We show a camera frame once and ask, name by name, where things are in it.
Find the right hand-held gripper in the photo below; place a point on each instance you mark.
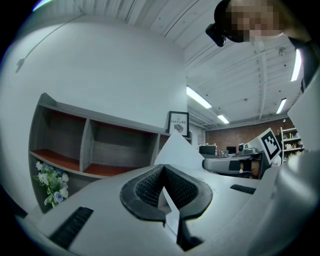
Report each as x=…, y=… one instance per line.
x=268, y=147

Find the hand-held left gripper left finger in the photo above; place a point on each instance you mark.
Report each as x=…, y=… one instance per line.
x=100, y=200

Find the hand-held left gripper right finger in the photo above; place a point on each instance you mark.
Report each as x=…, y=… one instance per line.
x=225, y=200

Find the white sheet of paper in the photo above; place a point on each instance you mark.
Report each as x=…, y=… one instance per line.
x=177, y=152

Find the black computer monitor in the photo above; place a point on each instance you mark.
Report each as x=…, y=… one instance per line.
x=207, y=150
x=231, y=150

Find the long ceiling light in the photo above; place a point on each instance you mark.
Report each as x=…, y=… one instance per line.
x=281, y=106
x=223, y=119
x=296, y=65
x=198, y=97

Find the artificial flower bouquet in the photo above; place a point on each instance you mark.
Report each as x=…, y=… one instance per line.
x=53, y=183

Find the black framed picture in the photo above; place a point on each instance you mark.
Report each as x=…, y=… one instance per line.
x=178, y=123

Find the grey wooden shelf unit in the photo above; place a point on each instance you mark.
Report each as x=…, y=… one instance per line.
x=120, y=147

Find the white storage shelf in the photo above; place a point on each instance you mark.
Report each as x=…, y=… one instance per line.
x=291, y=142

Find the person's head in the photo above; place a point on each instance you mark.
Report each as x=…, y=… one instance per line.
x=250, y=17

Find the black head-worn camera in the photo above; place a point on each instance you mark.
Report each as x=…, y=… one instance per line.
x=216, y=33

